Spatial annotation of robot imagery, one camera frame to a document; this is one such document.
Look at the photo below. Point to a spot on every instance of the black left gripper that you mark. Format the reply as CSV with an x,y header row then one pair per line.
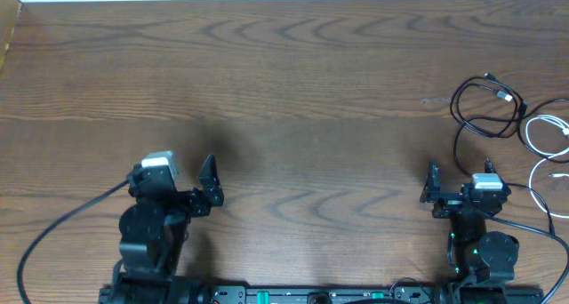
x,y
176,198

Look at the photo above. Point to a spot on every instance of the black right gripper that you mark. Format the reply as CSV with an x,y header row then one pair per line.
x,y
449,203

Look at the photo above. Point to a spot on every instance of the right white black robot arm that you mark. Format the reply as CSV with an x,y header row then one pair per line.
x,y
484,261

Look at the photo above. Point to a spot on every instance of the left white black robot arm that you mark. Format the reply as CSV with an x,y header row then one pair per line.
x,y
154,230

